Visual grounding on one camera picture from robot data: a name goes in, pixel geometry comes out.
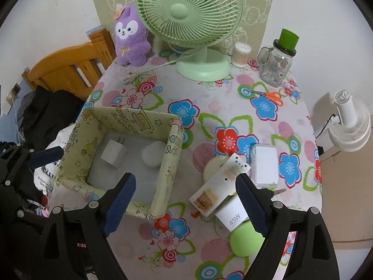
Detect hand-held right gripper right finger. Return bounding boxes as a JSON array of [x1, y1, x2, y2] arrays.
[[235, 173, 341, 280]]

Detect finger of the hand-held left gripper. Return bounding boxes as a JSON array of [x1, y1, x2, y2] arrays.
[[0, 143, 65, 219]]

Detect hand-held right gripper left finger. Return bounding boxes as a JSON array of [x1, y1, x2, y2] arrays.
[[31, 172, 137, 280]]

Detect white 45W charger box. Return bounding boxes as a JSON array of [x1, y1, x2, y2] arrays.
[[215, 194, 251, 232]]

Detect green oval pad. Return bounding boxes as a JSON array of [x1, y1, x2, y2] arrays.
[[229, 220, 266, 258]]

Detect white card package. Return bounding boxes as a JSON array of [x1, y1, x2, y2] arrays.
[[189, 152, 251, 216]]

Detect white rectangular box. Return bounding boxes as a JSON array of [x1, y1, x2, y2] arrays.
[[251, 144, 279, 189]]

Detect cream round case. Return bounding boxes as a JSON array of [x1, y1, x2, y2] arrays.
[[203, 155, 234, 193]]

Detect yellow printed storage box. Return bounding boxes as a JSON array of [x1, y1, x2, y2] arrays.
[[55, 107, 185, 221]]

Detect white printed bag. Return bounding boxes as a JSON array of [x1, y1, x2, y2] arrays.
[[33, 122, 79, 193]]

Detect black clothing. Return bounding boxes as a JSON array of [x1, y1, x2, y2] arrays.
[[22, 86, 88, 152]]

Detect white charger plug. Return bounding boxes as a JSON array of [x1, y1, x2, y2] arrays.
[[100, 136, 128, 167]]

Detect white round earbud case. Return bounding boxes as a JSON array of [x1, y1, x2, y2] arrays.
[[142, 141, 166, 168]]

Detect wooden chair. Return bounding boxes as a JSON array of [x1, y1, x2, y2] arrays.
[[22, 28, 117, 101]]

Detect floral tablecloth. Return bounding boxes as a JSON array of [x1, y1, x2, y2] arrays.
[[44, 49, 322, 280]]

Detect orange scissors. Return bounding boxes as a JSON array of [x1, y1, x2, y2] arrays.
[[248, 90, 284, 106]]

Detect white clip fan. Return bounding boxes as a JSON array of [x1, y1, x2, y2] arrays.
[[328, 90, 372, 152]]

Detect glass jar with green lid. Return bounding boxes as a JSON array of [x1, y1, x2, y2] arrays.
[[257, 28, 300, 87]]

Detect purple plush toy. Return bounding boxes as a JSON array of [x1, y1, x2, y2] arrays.
[[113, 5, 152, 67]]

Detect cotton swab container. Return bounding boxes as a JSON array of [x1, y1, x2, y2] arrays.
[[231, 42, 252, 67]]

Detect green desk fan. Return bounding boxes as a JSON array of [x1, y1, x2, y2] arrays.
[[136, 0, 242, 81]]

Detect black fan cable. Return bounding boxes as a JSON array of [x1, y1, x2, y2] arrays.
[[315, 113, 338, 139]]

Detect white fan cable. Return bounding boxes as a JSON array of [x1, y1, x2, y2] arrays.
[[124, 47, 204, 82]]

